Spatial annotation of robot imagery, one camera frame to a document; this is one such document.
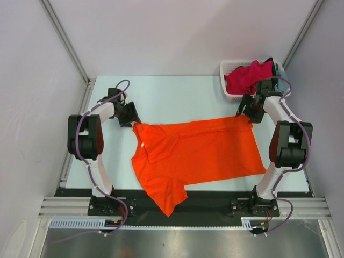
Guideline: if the aluminium corner post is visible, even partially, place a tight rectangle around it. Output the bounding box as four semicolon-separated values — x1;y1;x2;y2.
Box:
282;0;326;69
39;0;91;84

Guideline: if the aluminium left side rail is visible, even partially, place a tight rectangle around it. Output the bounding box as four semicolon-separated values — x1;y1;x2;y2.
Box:
59;77;97;188

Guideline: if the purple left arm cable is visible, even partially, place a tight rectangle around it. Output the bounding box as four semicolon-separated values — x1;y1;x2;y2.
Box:
52;79;131;244

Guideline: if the aluminium left corner post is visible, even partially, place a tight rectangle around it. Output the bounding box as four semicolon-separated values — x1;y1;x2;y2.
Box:
39;0;91;84

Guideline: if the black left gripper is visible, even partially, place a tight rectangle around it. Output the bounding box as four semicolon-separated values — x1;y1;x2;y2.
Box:
114;102;141;128

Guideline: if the aluminium front frame rail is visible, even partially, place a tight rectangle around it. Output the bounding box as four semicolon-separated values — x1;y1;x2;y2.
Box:
38;197;332;220

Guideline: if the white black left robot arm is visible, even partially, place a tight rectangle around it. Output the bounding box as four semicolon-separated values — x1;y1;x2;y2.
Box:
67;87;140;216

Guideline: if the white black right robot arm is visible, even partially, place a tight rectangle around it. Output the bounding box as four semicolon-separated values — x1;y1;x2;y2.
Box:
231;76;313;217

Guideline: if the black front mounting rail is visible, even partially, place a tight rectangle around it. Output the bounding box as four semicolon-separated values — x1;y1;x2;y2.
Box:
53;188;315;228

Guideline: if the magenta t-shirt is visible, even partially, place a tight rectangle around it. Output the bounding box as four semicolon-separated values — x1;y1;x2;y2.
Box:
224;60;264;95

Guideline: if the white slotted cable duct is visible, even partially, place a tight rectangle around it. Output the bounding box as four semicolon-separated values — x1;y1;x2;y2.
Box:
49;218;267;232

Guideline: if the orange t-shirt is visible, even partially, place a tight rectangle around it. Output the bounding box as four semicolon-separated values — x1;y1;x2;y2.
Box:
132;116;266;217

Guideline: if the white perforated laundry basket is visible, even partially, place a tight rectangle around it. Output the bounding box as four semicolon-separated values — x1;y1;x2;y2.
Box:
220;58;290;103

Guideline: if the aluminium right corner post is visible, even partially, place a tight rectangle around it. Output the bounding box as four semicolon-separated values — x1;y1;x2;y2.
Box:
282;0;326;69

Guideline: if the grey blue t-shirt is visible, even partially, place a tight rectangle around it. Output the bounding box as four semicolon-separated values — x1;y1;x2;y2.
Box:
273;63;290;92

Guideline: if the black t-shirt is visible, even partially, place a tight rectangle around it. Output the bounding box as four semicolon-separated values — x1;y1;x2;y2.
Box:
261;56;277;82

